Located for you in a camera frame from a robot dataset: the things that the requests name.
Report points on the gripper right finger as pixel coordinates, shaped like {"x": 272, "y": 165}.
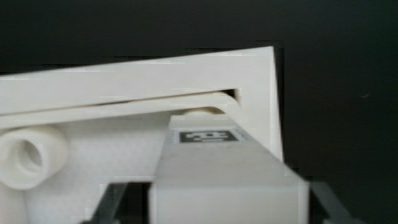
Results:
{"x": 340, "y": 216}

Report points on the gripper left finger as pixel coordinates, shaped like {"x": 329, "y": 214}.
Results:
{"x": 105, "y": 213}

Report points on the white desk top panel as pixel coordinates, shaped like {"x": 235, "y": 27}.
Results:
{"x": 75, "y": 148}

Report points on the white leg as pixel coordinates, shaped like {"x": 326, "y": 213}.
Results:
{"x": 223, "y": 182}

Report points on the white U-shaped frame fixture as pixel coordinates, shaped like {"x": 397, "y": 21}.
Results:
{"x": 223, "y": 80}

